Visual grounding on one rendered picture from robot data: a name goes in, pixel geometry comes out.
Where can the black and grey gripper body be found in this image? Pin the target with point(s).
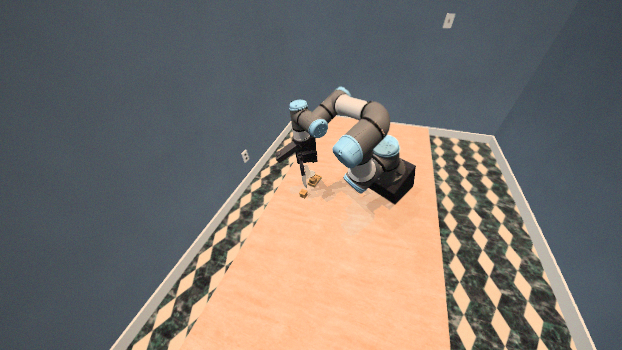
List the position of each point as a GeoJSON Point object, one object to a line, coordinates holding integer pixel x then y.
{"type": "Point", "coordinates": [308, 152]}

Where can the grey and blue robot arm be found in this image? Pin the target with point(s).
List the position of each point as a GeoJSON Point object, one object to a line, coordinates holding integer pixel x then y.
{"type": "Point", "coordinates": [365, 140]}

